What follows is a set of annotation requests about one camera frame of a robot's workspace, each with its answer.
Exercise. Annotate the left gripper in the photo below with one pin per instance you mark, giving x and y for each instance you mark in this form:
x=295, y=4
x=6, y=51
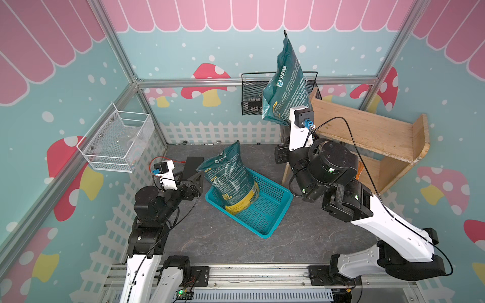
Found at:
x=190, y=195

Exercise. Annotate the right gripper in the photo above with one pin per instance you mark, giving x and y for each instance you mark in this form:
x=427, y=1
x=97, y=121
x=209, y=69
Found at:
x=282, y=154

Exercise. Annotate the dark green fertilizer bag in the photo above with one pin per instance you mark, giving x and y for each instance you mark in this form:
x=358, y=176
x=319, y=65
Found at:
x=286, y=89
x=231, y=179

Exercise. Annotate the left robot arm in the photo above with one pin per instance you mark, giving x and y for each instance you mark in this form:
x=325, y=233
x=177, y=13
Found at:
x=150, y=278

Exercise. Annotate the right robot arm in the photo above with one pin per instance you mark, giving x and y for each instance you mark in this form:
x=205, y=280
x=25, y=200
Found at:
x=327, y=171

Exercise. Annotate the orange snack bag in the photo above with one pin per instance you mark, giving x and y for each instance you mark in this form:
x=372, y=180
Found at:
x=360, y=168

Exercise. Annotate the wooden shelf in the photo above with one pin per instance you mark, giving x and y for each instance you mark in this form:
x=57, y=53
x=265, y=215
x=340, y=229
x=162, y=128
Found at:
x=402, y=144

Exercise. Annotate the teal plastic basket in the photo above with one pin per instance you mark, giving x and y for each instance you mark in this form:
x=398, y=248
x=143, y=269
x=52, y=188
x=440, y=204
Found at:
x=264, y=215

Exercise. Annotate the green circuit board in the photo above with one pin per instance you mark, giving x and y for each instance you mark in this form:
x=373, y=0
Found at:
x=184, y=295

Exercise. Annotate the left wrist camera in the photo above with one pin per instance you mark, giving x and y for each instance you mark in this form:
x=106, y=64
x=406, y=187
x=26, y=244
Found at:
x=164, y=177

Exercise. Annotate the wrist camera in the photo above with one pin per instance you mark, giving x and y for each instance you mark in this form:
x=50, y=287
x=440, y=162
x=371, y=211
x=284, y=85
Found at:
x=164, y=177
x=301, y=127

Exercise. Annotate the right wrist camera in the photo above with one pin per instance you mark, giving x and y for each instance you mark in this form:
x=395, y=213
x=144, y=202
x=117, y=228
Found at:
x=301, y=127

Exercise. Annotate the black wire mesh basket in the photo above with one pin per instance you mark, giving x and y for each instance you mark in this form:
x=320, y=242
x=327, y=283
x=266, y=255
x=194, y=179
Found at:
x=253, y=85

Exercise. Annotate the white wire mesh basket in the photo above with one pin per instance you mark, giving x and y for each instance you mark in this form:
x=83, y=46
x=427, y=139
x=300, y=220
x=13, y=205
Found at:
x=117, y=141

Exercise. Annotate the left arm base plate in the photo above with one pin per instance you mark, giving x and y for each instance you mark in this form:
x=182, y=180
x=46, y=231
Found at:
x=199, y=277

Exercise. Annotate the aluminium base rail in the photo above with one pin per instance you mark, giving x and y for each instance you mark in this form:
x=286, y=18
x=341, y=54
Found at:
x=278, y=283

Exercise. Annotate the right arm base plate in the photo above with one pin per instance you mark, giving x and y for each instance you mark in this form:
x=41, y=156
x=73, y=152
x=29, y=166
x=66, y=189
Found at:
x=320, y=275

